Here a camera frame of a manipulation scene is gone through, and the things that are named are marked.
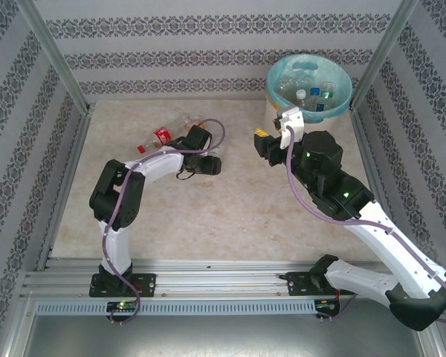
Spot circuit board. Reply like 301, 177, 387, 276
314, 299, 341, 317
106, 300, 142, 313

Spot left circuit board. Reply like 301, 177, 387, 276
106, 300, 142, 313

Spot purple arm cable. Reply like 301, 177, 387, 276
285, 125, 446, 324
102, 118, 227, 327

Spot black right mount plate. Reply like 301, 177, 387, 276
286, 271, 356, 297

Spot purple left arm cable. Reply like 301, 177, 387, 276
102, 118, 227, 327

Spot black left mount plate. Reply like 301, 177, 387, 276
88, 273, 158, 298

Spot aluminium frame post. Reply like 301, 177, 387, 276
16, 0, 90, 112
358, 0, 421, 92

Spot black mount plate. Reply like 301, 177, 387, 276
286, 271, 356, 297
88, 273, 158, 298

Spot cream waste bin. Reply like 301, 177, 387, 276
263, 92, 352, 129

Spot metal base sheet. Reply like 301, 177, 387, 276
22, 315, 436, 357

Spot right circuit board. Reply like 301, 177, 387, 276
314, 299, 341, 317

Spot small cola bottle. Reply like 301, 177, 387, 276
136, 126, 172, 155

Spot plain clear bottle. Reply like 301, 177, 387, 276
177, 113, 194, 132

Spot white bin with teal liner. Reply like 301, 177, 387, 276
266, 54, 354, 124

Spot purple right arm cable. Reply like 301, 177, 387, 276
285, 125, 446, 324

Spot white slotted cable duct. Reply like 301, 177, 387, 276
35, 300, 317, 316

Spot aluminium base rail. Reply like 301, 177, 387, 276
20, 259, 424, 298

